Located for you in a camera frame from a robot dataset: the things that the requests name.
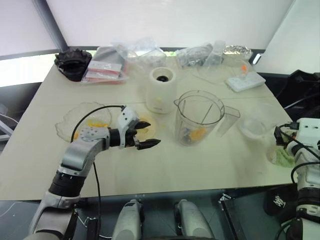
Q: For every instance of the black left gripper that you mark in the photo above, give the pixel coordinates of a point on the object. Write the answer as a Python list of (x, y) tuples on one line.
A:
[(130, 140)]

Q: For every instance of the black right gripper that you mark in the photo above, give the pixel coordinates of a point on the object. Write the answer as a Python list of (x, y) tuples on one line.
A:
[(278, 136)]

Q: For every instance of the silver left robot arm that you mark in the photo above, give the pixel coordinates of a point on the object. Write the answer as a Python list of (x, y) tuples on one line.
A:
[(75, 155)]

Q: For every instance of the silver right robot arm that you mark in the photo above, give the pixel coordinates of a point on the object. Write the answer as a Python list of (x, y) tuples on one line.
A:
[(307, 162)]

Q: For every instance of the clear round jar lid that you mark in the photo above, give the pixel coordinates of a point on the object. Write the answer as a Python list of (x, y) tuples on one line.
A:
[(250, 125)]

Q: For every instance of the clear plastic blender jar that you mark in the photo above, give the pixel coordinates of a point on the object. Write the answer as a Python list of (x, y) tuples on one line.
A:
[(180, 125)]

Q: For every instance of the white blender base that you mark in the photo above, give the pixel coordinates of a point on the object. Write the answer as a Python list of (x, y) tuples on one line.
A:
[(160, 95)]

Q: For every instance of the orange segments pile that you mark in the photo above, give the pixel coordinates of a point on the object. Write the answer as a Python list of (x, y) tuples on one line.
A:
[(98, 123)]

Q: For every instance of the orange segments in jar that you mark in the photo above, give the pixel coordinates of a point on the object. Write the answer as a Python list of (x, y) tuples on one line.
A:
[(197, 134)]

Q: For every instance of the cream round lid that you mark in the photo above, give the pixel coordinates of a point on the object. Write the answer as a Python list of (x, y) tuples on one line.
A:
[(151, 132)]

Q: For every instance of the green white cloth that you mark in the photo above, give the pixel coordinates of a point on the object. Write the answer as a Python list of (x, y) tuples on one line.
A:
[(282, 157)]

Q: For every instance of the black bag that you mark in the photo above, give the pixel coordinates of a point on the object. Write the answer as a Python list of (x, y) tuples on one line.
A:
[(305, 82)]

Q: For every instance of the white power strip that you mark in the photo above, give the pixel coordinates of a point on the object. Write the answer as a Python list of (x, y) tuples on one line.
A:
[(246, 82)]

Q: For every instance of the black cap with white print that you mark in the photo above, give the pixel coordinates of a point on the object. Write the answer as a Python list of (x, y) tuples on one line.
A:
[(277, 200)]

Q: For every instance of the single orange segment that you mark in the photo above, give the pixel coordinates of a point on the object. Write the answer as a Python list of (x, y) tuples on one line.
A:
[(76, 136)]

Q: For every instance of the small orange clip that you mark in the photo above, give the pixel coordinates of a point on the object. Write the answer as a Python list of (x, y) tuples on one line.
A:
[(244, 69)]

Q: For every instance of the bag of red white packets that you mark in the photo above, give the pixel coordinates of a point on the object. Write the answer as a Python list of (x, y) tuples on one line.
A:
[(102, 71)]

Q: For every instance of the small blue white box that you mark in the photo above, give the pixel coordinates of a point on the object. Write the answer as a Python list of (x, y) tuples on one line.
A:
[(257, 58)]

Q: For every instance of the large crumpled clear bag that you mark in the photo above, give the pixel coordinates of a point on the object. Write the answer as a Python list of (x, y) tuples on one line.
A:
[(142, 51)]

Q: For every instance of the silver rounded robot leg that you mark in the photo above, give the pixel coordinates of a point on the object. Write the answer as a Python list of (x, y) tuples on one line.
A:
[(192, 221), (127, 221)]

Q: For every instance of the flat clear plastic bag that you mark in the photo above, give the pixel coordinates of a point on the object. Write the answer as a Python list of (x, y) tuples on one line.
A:
[(212, 73)]

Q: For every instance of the grey pouch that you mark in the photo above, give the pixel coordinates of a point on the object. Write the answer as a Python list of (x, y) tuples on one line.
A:
[(106, 53)]

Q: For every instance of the clear bag with dark contents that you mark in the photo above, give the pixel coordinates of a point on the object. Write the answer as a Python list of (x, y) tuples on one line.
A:
[(192, 56)]

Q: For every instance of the crumpled aluminium foil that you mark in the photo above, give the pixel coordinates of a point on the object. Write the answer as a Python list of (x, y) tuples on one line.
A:
[(237, 50)]

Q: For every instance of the black crumpled cloth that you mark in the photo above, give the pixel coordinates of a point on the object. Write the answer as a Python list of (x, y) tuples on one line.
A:
[(72, 65)]

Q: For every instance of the tall clear plastic bag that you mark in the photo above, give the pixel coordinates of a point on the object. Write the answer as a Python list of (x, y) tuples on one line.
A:
[(215, 55)]

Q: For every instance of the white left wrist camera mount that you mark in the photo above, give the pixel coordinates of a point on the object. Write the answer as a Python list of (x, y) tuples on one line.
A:
[(126, 118)]

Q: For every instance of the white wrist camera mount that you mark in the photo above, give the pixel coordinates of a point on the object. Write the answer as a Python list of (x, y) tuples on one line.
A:
[(126, 118), (309, 130)]

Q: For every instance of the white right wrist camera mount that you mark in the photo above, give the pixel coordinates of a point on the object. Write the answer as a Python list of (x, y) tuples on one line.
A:
[(309, 130)]

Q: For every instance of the black metal frame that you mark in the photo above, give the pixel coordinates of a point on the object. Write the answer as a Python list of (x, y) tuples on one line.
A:
[(231, 215)]

